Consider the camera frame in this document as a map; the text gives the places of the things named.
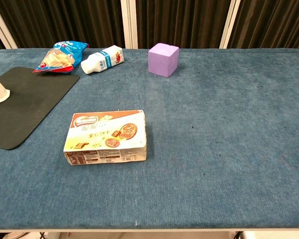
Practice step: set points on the cookie box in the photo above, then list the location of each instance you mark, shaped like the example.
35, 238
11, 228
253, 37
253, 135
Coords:
105, 139

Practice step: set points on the blue table cloth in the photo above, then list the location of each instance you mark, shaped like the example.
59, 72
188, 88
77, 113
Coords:
189, 161

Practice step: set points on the purple foam cube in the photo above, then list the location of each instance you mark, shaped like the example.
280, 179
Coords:
163, 59

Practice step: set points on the white milk bottle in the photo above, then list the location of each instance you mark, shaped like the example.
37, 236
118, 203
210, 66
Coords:
102, 61

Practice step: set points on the blue snack chip bag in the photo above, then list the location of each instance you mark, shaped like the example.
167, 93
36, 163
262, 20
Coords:
62, 58

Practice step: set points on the black mat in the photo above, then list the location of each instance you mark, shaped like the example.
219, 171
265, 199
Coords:
27, 104

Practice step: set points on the dark curtain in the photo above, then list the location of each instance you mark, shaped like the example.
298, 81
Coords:
64, 22

